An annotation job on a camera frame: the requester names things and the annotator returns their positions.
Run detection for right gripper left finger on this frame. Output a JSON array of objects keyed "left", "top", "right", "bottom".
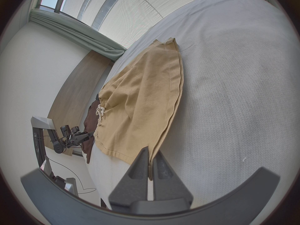
[{"left": 108, "top": 146, "right": 150, "bottom": 214}]

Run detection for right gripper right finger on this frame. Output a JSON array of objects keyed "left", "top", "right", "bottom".
[{"left": 152, "top": 150, "right": 194, "bottom": 208}]

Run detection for bed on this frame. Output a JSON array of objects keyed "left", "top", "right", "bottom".
[{"left": 45, "top": 0, "right": 299, "bottom": 210}]

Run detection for window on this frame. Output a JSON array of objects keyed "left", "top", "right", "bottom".
[{"left": 39, "top": 0, "right": 265, "bottom": 50}]

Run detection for brown shorts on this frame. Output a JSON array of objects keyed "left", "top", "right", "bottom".
[{"left": 84, "top": 100, "right": 100, "bottom": 164}]

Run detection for black cable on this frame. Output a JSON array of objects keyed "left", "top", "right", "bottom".
[{"left": 47, "top": 158, "right": 97, "bottom": 194}]

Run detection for grey-green curtain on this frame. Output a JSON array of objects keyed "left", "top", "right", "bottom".
[{"left": 29, "top": 8, "right": 127, "bottom": 63}]

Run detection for tan shorts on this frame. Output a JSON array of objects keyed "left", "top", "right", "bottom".
[{"left": 92, "top": 38, "right": 184, "bottom": 181}]

